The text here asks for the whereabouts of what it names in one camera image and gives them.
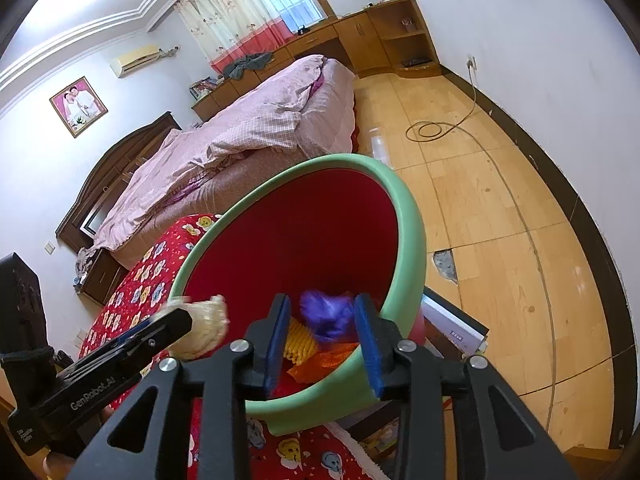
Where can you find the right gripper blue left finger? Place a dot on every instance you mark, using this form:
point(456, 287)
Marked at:
point(267, 338)

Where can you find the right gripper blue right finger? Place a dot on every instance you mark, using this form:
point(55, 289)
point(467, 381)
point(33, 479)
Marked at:
point(378, 339)

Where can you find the yellow foam net piece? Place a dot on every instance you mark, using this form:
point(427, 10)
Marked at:
point(300, 344)

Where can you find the orange plastic bag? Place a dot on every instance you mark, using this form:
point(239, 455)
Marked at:
point(322, 363)

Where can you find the purple wrapper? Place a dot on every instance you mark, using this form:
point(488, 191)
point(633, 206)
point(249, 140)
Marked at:
point(331, 319)

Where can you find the white foam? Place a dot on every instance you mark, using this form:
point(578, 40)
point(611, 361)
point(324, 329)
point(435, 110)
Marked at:
point(210, 325)

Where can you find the white box under table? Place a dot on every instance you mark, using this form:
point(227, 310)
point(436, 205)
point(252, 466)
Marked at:
point(463, 331)

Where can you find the red bin with green rim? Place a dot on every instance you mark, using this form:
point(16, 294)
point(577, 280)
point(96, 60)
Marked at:
point(341, 224)

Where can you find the red smiley flower blanket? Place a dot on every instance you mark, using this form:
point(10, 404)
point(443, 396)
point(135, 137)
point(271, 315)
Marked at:
point(324, 452)

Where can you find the dark wooden nightstand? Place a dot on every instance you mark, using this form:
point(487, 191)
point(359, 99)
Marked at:
point(103, 275)

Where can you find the clothes on nightstand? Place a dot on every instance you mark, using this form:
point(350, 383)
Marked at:
point(84, 264)

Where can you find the dark wooden headboard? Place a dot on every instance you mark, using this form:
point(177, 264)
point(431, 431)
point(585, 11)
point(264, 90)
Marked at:
point(110, 174)

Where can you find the bed with pink duvet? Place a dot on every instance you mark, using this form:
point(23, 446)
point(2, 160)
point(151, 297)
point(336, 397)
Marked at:
point(304, 111)

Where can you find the books on desk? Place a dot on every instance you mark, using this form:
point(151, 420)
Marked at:
point(204, 86)

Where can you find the dark clothes on desk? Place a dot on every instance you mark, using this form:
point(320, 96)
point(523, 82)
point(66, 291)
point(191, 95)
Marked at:
point(236, 69)

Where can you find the framed wedding photo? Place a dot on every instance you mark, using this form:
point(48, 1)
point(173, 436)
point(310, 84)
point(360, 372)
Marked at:
point(78, 106)

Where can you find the long wooden desk cabinet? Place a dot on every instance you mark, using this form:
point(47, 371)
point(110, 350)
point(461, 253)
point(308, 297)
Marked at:
point(388, 37)

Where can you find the floral curtain with red hem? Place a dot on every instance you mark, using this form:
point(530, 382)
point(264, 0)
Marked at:
point(226, 30)

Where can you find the wall air conditioner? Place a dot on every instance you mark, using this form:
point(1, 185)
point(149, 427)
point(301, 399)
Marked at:
point(131, 61)

